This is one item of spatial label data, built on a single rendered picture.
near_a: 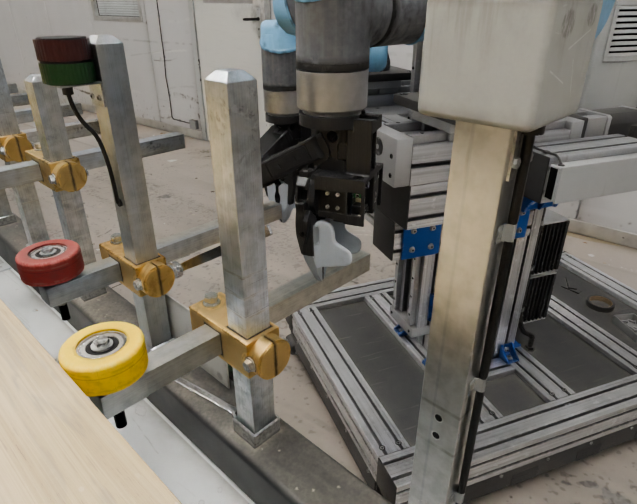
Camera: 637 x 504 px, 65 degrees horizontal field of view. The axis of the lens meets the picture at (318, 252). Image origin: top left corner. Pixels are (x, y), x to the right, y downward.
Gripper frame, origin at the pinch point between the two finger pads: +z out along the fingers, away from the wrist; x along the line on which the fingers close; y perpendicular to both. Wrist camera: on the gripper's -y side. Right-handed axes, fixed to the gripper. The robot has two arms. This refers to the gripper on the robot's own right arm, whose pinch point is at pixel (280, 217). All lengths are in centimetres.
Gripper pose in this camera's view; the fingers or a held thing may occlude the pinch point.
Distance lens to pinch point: 98.9
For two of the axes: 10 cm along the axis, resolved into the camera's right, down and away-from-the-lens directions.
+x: -7.2, -3.1, 6.2
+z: 0.0, 8.9, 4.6
